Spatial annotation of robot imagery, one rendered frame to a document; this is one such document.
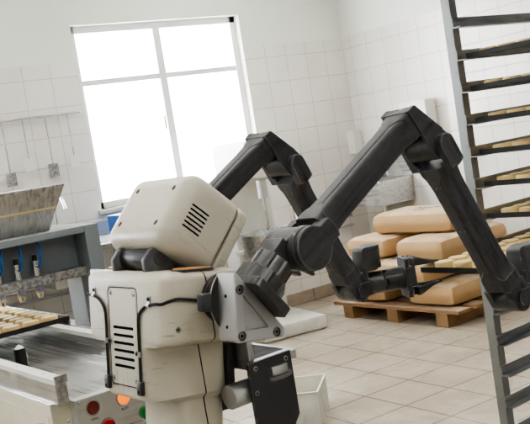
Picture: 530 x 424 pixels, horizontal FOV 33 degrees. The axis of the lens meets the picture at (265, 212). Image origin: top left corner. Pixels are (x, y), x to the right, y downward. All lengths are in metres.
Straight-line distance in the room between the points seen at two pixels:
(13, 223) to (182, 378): 1.40
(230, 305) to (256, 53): 5.84
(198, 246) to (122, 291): 0.16
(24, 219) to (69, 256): 0.20
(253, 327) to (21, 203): 1.52
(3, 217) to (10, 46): 3.57
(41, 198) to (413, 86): 4.66
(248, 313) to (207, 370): 0.20
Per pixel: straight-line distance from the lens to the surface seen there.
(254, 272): 1.46
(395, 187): 7.12
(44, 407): 2.18
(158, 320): 1.50
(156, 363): 1.55
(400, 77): 7.23
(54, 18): 6.49
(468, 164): 2.59
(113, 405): 2.18
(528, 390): 2.79
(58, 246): 2.96
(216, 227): 1.58
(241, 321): 1.44
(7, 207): 2.85
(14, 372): 2.32
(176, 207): 1.55
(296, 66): 7.42
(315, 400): 4.31
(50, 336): 2.85
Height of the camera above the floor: 1.36
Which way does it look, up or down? 5 degrees down
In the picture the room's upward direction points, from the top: 9 degrees counter-clockwise
